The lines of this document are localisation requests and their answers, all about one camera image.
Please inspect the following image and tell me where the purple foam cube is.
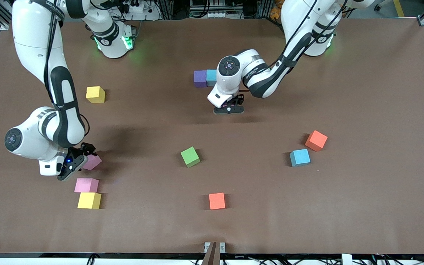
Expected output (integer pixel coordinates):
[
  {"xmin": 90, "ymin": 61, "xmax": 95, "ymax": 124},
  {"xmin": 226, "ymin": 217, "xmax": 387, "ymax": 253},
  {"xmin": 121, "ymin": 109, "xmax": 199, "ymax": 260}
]
[{"xmin": 194, "ymin": 70, "xmax": 208, "ymax": 88}]

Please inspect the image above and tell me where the yellow foam cube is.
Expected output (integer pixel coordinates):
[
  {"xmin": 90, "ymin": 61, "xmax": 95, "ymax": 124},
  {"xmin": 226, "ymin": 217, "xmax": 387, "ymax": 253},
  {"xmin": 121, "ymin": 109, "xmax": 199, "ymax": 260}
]
[
  {"xmin": 77, "ymin": 192, "xmax": 102, "ymax": 210},
  {"xmin": 86, "ymin": 86, "xmax": 106, "ymax": 104}
]

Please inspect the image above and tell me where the green foam cube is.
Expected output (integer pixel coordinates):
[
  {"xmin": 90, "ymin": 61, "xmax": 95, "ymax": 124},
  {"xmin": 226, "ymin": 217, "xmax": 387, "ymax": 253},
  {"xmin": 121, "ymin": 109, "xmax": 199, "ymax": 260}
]
[{"xmin": 180, "ymin": 146, "xmax": 201, "ymax": 168}]

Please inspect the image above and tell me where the white power strip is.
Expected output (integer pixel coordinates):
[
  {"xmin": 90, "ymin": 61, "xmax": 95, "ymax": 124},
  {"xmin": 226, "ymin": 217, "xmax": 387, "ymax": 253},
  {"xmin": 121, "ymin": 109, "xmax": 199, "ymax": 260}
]
[
  {"xmin": 189, "ymin": 10, "xmax": 235, "ymax": 19},
  {"xmin": 126, "ymin": 0, "xmax": 150, "ymax": 13}
]

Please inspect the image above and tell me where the orange foam cube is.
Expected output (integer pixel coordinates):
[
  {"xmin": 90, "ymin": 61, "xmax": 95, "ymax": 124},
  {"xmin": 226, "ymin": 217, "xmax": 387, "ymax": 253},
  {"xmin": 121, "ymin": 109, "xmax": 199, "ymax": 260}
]
[
  {"xmin": 209, "ymin": 192, "xmax": 226, "ymax": 211},
  {"xmin": 305, "ymin": 130, "xmax": 328, "ymax": 152}
]

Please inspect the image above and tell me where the brown table cover sheet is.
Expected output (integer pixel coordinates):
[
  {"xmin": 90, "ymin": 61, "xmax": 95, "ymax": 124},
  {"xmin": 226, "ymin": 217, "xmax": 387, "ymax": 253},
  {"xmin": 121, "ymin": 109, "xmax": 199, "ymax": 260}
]
[{"xmin": 0, "ymin": 18, "xmax": 424, "ymax": 255}]

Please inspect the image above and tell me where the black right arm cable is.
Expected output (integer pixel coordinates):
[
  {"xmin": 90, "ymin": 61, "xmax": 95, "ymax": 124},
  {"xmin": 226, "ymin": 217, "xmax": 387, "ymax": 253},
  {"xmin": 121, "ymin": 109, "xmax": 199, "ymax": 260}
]
[{"xmin": 43, "ymin": 0, "xmax": 90, "ymax": 146}]

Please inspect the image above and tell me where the metal mount bracket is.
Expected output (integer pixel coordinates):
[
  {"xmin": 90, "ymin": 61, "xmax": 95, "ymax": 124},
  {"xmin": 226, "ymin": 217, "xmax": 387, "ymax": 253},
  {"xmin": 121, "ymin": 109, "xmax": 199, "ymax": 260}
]
[{"xmin": 204, "ymin": 242, "xmax": 226, "ymax": 254}]

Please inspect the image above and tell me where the brown mount strut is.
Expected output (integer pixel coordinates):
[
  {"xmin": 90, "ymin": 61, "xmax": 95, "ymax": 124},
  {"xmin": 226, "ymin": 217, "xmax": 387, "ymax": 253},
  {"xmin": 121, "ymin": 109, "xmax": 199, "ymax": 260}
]
[{"xmin": 201, "ymin": 242, "xmax": 221, "ymax": 265}]

